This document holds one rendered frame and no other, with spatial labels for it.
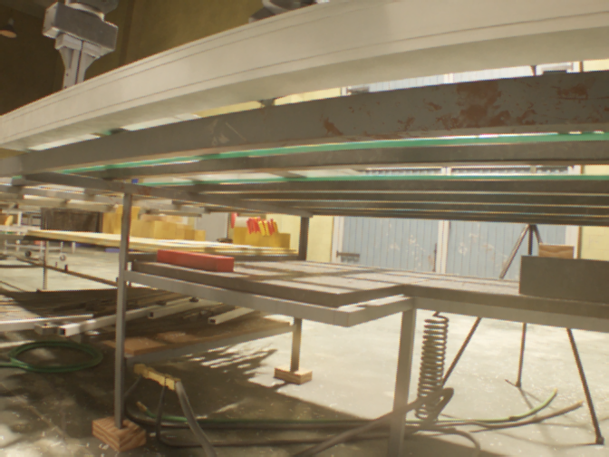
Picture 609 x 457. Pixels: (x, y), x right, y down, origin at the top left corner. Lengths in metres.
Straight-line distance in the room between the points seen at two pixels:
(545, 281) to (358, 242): 6.63
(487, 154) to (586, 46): 0.30
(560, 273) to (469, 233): 5.87
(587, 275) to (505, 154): 0.60
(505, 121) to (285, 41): 0.23
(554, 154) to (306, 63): 0.37
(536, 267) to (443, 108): 0.82
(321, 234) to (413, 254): 1.87
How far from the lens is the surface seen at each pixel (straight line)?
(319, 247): 8.19
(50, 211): 2.87
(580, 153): 0.66
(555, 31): 0.38
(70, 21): 0.91
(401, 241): 7.38
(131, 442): 1.50
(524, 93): 0.42
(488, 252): 6.99
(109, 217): 2.71
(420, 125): 0.44
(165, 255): 1.36
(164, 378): 1.36
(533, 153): 0.67
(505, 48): 0.40
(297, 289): 0.94
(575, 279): 1.20
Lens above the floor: 0.70
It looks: 1 degrees up
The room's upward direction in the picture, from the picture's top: 4 degrees clockwise
